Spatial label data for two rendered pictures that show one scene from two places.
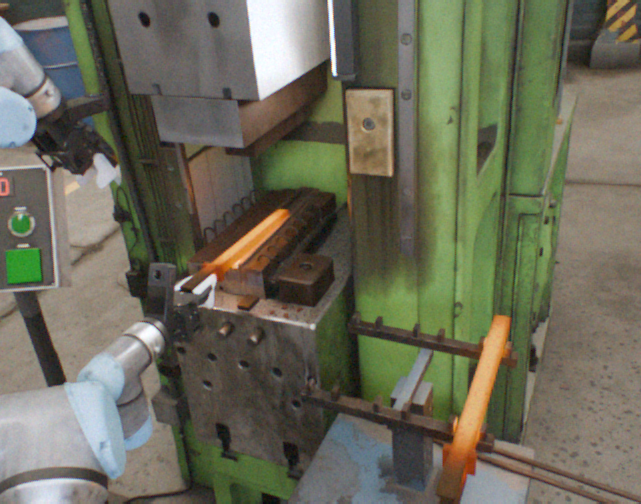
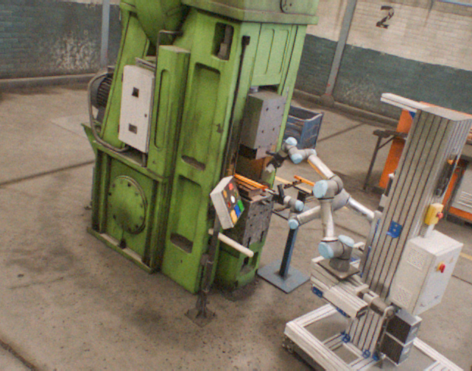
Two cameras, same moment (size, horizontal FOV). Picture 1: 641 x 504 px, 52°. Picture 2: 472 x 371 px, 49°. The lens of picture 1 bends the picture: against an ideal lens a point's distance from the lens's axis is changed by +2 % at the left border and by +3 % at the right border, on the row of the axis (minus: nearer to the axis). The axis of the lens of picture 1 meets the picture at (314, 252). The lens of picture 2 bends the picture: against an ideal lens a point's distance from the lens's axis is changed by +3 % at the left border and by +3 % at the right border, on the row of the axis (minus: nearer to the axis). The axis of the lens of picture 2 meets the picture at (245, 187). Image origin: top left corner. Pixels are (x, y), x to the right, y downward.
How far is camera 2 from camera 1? 425 cm
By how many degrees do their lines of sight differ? 73
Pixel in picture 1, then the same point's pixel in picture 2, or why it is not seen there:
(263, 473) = (253, 246)
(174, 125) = (259, 154)
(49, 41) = not seen: outside the picture
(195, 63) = (268, 138)
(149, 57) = (261, 139)
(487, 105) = not seen: hidden behind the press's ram
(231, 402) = (254, 227)
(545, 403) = not seen: hidden behind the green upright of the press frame
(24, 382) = (85, 330)
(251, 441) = (254, 237)
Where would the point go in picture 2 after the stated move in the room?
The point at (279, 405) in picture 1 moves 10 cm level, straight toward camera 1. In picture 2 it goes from (263, 220) to (275, 222)
